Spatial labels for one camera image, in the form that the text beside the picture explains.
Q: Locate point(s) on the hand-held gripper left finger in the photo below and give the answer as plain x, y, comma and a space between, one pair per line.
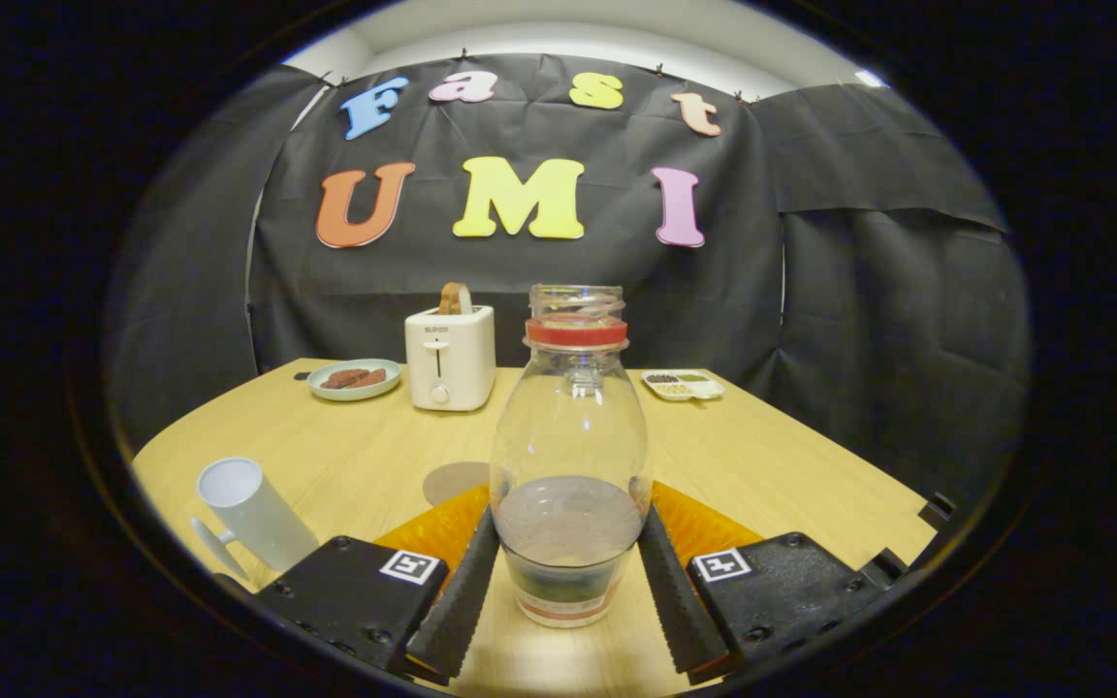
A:
457, 611

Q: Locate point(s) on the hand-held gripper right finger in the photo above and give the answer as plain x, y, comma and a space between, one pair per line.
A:
680, 611

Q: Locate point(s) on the round brown coaster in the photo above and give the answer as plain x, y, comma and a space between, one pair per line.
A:
452, 480

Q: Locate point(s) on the clear plastic juice bottle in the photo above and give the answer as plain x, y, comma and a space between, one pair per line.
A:
568, 427

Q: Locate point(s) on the white cup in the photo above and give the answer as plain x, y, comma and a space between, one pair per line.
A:
258, 514

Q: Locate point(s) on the wooden table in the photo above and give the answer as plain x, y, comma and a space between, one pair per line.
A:
326, 456

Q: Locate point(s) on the white divided snack tray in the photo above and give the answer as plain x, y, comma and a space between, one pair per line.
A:
683, 385

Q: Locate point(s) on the light green plate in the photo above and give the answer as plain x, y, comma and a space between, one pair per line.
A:
355, 393

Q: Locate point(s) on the white toaster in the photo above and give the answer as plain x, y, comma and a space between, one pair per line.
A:
450, 364

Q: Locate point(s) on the brown bread slice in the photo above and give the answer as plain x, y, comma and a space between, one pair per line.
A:
374, 376
343, 378

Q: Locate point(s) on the black table edge clamp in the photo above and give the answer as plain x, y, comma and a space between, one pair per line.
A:
937, 509

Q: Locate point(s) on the toast slice in toaster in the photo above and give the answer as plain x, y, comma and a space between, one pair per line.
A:
455, 297

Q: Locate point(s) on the small ceiling light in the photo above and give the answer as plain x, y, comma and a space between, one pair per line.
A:
871, 78

